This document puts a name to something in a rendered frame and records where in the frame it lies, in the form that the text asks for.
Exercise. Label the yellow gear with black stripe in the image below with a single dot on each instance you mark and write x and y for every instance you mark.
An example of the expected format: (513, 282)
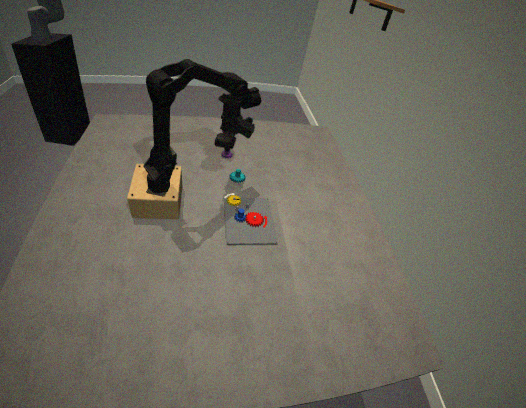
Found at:
(232, 202)

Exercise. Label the red gear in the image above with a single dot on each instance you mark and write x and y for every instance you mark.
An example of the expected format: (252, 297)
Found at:
(254, 222)

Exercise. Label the teal gear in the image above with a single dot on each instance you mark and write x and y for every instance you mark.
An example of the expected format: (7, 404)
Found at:
(237, 176)

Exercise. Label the blue gear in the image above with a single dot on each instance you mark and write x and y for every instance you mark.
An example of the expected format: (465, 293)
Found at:
(240, 216)

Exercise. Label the purple gear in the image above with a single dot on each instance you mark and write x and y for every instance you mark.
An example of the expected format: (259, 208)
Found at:
(226, 154)

